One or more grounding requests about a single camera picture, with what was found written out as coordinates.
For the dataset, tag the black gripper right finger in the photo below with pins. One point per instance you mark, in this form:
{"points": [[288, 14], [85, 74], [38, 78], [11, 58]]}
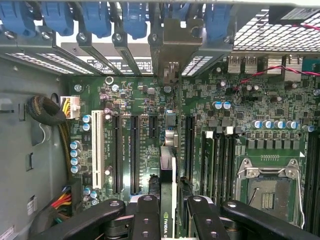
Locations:
{"points": [[202, 220]]}

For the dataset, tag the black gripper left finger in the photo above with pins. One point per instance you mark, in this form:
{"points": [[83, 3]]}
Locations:
{"points": [[147, 220]]}

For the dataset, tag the long PCIe expansion slot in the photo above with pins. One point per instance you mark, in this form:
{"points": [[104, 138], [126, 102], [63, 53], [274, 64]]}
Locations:
{"points": [[117, 155], [135, 155], [190, 150]]}

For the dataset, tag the CPU socket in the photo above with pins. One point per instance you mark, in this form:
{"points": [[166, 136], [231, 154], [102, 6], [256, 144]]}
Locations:
{"points": [[270, 200]]}

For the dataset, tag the white PCI expansion slot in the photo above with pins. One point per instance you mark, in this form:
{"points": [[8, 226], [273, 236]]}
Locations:
{"points": [[97, 150]]}

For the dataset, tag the short PCIe expansion slot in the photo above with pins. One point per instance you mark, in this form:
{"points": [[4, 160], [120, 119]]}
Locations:
{"points": [[153, 127]]}

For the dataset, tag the thin metal locking lever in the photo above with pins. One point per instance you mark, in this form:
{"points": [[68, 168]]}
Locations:
{"points": [[301, 190]]}

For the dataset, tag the green motherboard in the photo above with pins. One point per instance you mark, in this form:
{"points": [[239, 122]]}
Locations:
{"points": [[250, 110]]}

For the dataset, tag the white power connector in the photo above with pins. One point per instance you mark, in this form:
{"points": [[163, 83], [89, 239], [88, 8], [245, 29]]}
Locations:
{"points": [[71, 107]]}

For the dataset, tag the black open PC case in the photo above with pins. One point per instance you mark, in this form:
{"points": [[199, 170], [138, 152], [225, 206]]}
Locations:
{"points": [[25, 150]]}

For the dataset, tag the blue card retention clip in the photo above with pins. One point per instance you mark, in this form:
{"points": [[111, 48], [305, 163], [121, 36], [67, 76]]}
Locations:
{"points": [[96, 18], [135, 20], [16, 17], [218, 21], [178, 10], [57, 17]]}

